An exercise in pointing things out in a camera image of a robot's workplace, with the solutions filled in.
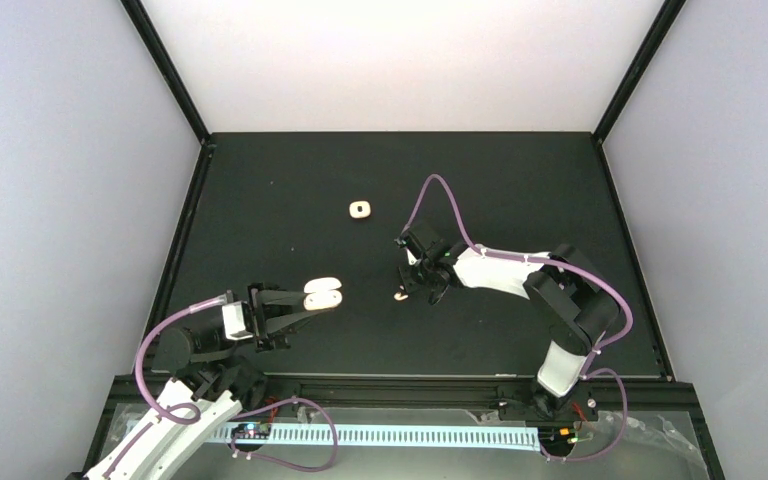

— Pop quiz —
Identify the pink earbuds charging case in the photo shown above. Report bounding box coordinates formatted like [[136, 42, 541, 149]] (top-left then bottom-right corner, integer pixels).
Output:
[[349, 201, 371, 219]]

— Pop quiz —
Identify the black frame post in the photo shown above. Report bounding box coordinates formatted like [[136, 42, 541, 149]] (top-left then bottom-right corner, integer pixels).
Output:
[[593, 0, 687, 144], [120, 0, 214, 146]]

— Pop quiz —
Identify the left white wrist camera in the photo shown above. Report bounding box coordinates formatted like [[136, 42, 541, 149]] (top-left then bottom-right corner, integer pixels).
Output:
[[221, 301, 254, 341]]

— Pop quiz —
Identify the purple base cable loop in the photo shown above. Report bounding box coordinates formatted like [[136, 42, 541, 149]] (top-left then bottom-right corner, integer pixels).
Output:
[[227, 396, 340, 474]]

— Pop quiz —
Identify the right black frame post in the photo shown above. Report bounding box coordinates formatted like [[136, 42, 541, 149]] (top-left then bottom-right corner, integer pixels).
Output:
[[593, 0, 687, 144]]

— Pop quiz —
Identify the left black frame post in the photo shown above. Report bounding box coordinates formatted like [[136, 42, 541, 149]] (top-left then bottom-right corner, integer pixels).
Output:
[[120, 0, 214, 146]]

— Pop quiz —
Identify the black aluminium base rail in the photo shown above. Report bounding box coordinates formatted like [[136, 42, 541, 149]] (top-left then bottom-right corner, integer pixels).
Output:
[[100, 375, 705, 426]]

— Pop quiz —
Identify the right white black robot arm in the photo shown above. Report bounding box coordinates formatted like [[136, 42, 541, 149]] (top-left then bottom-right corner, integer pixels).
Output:
[[395, 223, 630, 419]]

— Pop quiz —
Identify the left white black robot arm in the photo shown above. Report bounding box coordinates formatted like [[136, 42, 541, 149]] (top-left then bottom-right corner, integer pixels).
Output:
[[71, 277, 343, 479]]

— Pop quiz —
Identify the small green circuit board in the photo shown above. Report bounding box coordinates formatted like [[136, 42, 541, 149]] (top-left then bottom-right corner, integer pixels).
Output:
[[231, 422, 272, 443]]

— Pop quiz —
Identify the white slotted cable duct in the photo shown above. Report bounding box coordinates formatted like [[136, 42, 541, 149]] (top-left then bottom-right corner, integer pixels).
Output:
[[125, 419, 542, 453]]

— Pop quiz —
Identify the right base circuit board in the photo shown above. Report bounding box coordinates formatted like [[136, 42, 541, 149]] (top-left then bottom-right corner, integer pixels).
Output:
[[538, 427, 593, 445]]

